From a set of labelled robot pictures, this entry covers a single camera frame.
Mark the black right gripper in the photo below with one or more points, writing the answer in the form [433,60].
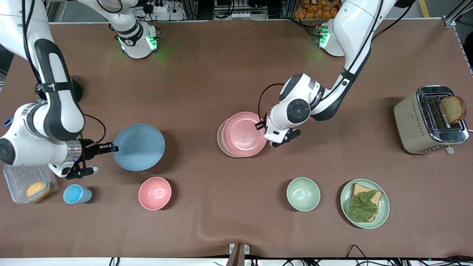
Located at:
[89,149]

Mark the pink plate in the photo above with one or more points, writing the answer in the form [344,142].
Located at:
[242,135]

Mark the blue plate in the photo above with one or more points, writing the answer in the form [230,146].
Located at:
[140,147]

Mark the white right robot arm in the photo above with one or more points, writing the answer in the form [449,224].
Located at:
[59,118]

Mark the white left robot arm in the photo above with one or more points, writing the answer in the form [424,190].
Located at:
[354,22]

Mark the beige plate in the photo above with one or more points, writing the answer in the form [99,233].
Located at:
[219,140]

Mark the blue cup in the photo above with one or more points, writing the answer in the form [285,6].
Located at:
[74,194]

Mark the pink bowl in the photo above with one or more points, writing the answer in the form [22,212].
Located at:
[155,194]

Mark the green bowl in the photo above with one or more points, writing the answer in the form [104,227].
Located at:
[303,194]

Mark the orange round food item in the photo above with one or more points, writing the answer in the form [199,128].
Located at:
[37,190]

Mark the clear plastic container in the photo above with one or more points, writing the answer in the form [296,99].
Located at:
[18,181]

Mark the toast slice under lettuce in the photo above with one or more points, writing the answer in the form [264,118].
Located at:
[358,189]

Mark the orange snack bags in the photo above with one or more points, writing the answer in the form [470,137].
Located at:
[317,9]

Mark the green lettuce leaf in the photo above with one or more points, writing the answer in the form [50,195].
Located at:
[362,208]

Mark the beige and chrome toaster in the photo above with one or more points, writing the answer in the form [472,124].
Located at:
[410,122]

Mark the green plate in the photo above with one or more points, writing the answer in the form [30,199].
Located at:
[384,210]

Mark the white power strip with plugs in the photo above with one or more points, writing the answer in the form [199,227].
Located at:
[159,5]

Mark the brown bread slice in toaster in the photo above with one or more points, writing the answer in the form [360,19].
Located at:
[452,109]

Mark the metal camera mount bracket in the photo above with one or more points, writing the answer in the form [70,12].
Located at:
[239,255]

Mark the aluminium frame post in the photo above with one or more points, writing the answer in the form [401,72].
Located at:
[456,13]

